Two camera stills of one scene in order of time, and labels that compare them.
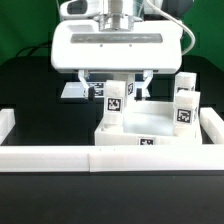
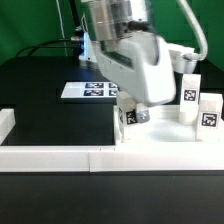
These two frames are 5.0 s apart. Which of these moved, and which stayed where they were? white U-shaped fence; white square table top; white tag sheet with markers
Moved: white square table top
Stayed: white U-shaped fence; white tag sheet with markers
